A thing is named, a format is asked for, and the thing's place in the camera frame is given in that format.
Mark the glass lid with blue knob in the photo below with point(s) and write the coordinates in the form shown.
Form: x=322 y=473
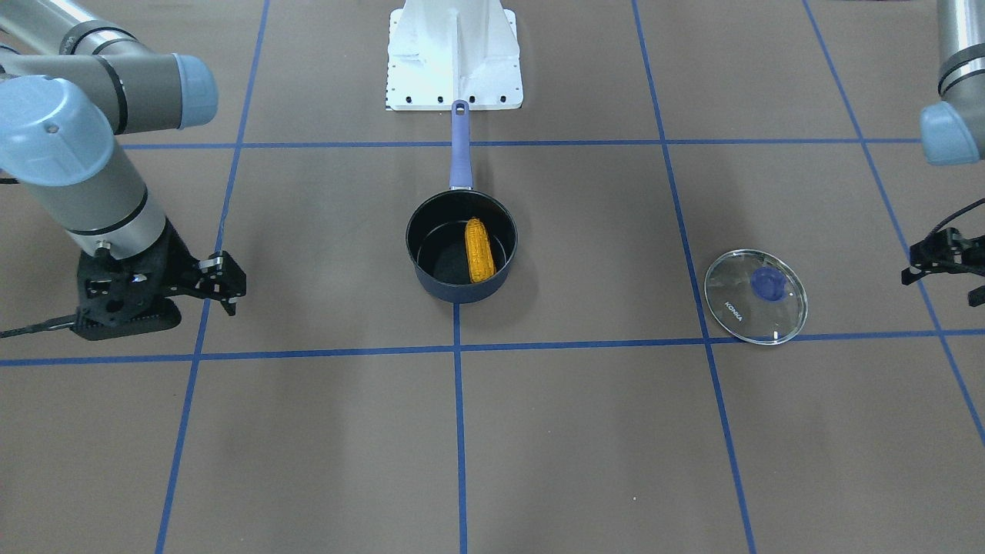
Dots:
x=755 y=297

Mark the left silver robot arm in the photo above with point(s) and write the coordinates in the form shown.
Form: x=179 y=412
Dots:
x=952 y=133

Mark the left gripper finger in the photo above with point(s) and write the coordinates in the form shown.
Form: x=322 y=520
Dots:
x=976 y=297
x=939 y=252

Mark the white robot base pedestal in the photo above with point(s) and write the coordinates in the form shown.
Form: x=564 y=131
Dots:
x=442 y=51

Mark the yellow plastic corn cob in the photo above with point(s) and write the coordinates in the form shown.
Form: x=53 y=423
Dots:
x=479 y=256

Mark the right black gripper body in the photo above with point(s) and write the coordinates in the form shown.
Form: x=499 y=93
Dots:
x=181 y=271

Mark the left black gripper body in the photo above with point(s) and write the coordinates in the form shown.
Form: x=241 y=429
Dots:
x=940 y=253

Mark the brown table mat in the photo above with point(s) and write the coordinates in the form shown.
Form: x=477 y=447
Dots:
x=592 y=405

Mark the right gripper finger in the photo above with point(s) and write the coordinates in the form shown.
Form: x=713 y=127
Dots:
x=221 y=279

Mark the blue saucepan with handle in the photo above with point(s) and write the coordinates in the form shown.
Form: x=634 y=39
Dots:
x=435 y=233

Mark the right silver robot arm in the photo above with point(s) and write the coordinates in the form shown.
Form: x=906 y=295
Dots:
x=64 y=107

